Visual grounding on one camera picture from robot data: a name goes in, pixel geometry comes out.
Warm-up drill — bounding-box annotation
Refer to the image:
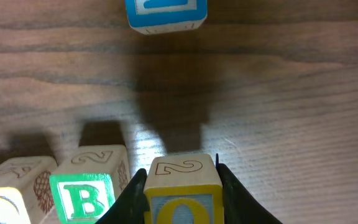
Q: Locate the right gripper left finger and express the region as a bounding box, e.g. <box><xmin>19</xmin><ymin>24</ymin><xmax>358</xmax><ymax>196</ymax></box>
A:
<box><xmin>96</xmin><ymin>168</ymin><xmax>150</xmax><ymax>224</ymax></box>

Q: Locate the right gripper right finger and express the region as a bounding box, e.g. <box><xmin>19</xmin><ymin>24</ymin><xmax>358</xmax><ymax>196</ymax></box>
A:
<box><xmin>215</xmin><ymin>153</ymin><xmax>282</xmax><ymax>224</ymax></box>

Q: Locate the green B block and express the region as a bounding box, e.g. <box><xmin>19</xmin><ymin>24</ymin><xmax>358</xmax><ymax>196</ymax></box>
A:
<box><xmin>50</xmin><ymin>144</ymin><xmax>131</xmax><ymax>223</ymax></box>

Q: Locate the yellow O block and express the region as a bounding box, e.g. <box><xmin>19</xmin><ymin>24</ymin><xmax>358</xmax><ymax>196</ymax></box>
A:
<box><xmin>144</xmin><ymin>154</ymin><xmax>224</xmax><ymax>224</ymax></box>

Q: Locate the blue L block lower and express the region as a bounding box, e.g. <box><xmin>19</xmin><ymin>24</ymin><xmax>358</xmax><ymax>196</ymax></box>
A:
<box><xmin>125</xmin><ymin>0</ymin><xmax>208</xmax><ymax>35</ymax></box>

